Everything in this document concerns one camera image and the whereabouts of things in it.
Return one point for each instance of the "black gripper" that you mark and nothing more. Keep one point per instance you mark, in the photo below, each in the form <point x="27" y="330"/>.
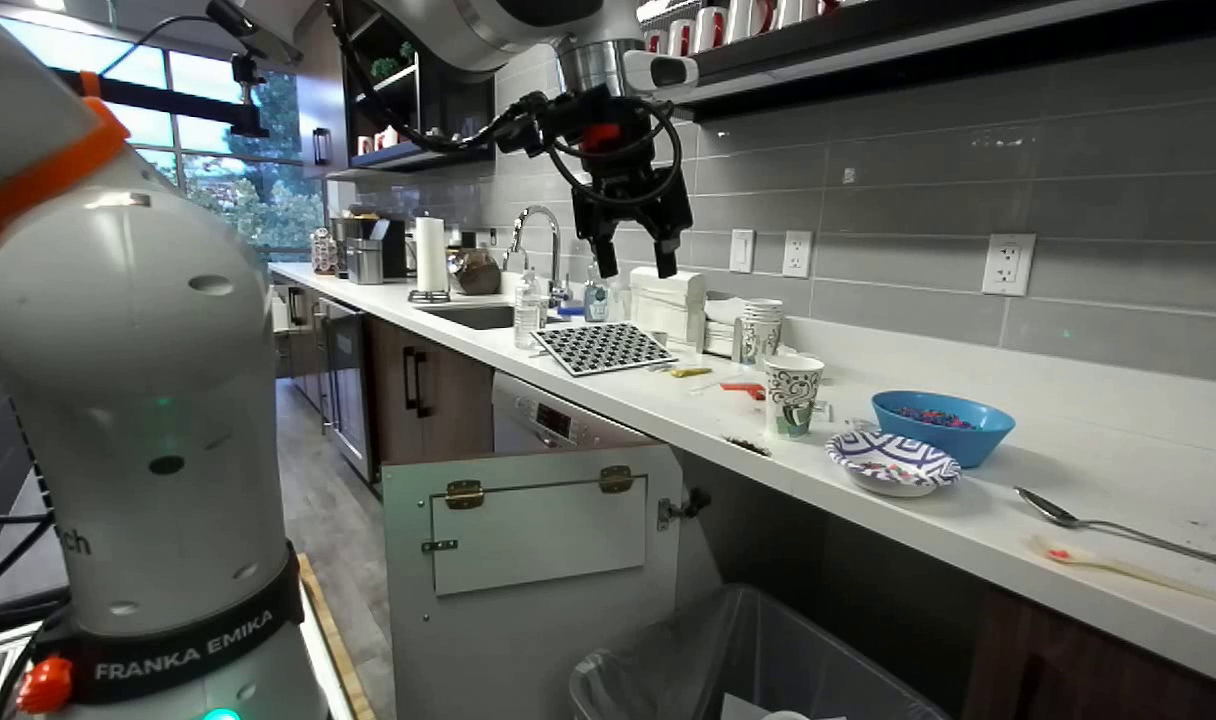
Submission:
<point x="615" y="136"/>

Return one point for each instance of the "blue patterned paper plate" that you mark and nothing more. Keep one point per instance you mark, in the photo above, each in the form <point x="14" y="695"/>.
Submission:
<point x="892" y="464"/>

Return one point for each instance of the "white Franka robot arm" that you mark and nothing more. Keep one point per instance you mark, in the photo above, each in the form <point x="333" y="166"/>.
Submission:
<point x="140" y="362"/>

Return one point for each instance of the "grey trash bin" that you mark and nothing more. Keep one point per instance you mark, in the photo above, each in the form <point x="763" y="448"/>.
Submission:
<point x="737" y="648"/>

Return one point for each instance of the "white napkin dispenser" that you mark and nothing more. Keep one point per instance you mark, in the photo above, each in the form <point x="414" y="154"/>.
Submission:
<point x="669" y="306"/>

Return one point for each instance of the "black white patterned mat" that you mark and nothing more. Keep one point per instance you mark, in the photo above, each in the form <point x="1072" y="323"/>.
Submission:
<point x="598" y="351"/>

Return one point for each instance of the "clear water bottle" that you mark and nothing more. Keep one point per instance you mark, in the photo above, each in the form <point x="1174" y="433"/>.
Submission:
<point x="530" y="308"/>

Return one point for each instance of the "chrome kitchen faucet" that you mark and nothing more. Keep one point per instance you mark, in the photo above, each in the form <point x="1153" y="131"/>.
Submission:
<point x="536" y="246"/>

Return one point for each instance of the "yellow packet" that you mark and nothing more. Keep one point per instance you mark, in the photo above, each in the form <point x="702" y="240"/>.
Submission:
<point x="686" y="374"/>

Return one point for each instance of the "white paper cup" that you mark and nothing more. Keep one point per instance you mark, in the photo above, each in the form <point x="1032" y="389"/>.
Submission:
<point x="759" y="330"/>

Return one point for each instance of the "red sauce packet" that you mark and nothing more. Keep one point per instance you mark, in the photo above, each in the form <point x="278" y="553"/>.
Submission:
<point x="746" y="389"/>

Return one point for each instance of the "paper towel roll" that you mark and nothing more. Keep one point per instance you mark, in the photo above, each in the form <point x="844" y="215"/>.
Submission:
<point x="429" y="256"/>

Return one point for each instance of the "patterned paper cup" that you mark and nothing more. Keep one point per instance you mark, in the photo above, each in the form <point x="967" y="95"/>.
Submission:
<point x="792" y="394"/>

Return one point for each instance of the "white cabinet door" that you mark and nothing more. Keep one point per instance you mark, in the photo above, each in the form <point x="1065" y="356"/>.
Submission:
<point x="508" y="571"/>

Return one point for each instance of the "blue plastic bowl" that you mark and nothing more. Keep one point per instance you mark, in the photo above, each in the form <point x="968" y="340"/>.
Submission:
<point x="967" y="429"/>

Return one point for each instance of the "metal spoon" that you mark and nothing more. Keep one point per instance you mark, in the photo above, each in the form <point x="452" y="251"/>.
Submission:
<point x="1061" y="517"/>

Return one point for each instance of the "white wall outlet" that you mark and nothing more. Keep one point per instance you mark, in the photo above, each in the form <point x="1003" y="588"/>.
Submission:
<point x="1004" y="265"/>

